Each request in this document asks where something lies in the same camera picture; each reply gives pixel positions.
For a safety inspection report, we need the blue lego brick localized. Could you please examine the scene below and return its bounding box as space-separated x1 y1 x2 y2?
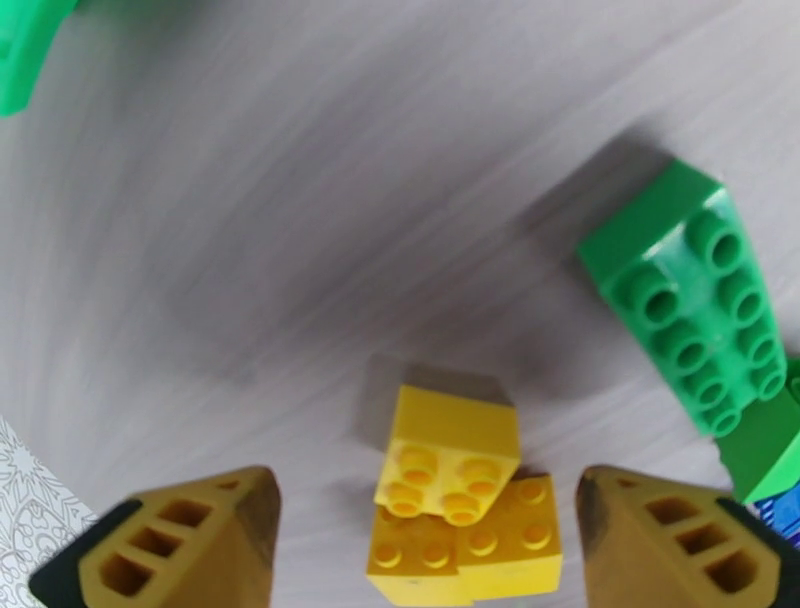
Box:
752 490 800 551

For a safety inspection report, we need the green plastic storage bin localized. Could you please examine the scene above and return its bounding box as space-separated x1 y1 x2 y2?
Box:
0 0 79 119

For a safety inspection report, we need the green lego brick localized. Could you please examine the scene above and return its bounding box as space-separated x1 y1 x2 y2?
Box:
712 359 800 504
574 159 789 439

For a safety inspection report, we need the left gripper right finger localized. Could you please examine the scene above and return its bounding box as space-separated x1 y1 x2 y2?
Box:
576 465 800 608

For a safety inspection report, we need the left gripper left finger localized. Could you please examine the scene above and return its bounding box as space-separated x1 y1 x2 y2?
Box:
27 465 283 608

